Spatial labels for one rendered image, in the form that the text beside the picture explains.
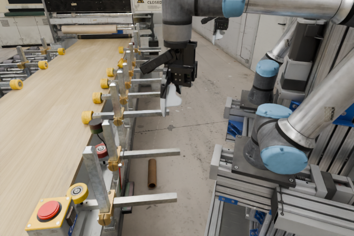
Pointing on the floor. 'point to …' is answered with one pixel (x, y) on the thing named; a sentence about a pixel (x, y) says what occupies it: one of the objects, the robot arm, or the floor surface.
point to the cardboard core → (151, 174)
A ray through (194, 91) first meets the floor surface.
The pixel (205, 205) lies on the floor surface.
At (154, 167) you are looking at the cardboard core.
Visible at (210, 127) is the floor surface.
